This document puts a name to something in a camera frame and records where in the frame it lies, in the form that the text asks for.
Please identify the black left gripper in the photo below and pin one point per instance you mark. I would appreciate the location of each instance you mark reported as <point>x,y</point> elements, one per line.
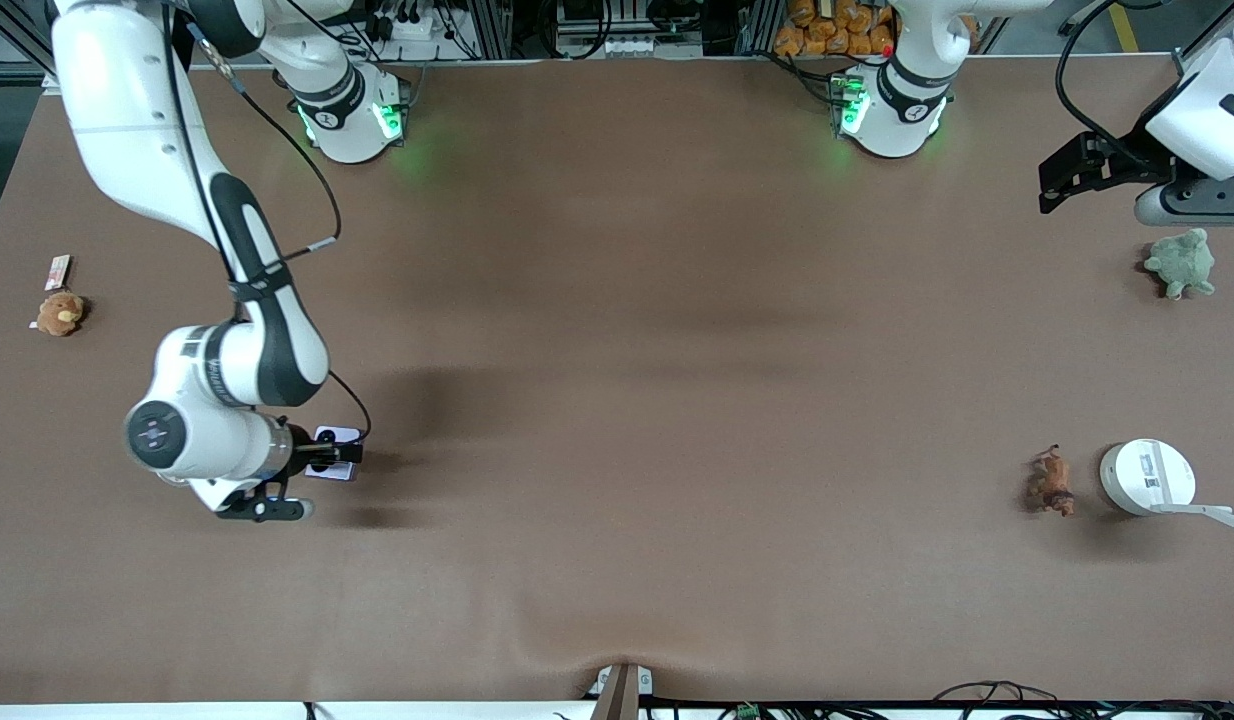
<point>1123,167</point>

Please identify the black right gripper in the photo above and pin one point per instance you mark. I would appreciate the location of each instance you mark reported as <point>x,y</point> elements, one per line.
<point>302,446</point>

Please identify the white phone with two lenses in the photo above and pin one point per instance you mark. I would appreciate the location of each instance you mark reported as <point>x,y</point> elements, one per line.
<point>339,435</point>

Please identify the brown lion statue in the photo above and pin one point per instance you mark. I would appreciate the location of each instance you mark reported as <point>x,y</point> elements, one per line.
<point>1050,485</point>

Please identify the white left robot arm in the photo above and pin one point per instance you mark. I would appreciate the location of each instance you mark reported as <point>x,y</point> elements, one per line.
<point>907,110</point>

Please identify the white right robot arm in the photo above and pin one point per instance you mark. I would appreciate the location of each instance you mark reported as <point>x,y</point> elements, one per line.
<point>127,120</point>

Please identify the green plush turtle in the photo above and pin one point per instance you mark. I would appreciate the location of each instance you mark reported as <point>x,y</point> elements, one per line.
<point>1182,263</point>

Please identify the orange plush toy pile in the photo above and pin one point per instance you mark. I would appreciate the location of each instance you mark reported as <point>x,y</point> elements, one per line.
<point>827,30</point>

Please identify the brown plush toy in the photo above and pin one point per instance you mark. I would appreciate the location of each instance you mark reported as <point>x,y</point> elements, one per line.
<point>60,314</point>

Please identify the small pink white card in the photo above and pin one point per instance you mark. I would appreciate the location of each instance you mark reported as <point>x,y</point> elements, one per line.
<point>58,271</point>

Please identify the metal table clamp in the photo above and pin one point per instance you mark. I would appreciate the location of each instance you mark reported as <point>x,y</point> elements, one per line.
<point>620,692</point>

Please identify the white power strip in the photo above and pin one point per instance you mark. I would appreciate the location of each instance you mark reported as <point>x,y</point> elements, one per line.
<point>412,25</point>

